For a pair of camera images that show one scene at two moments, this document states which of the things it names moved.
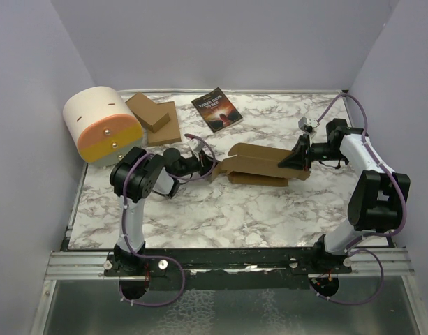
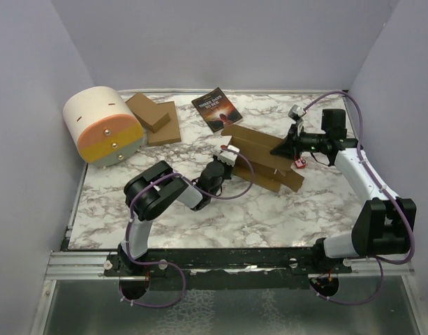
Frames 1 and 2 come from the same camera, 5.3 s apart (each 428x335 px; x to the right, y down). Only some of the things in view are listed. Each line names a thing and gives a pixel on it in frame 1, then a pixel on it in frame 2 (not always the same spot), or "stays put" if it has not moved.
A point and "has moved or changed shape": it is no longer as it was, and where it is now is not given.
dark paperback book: (218, 112) stays put
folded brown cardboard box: (151, 114) stays put
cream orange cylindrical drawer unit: (102, 123) stays put
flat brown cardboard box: (170, 132) stays put
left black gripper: (216, 163) → (227, 167)
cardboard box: (254, 165) has moved or changed shape
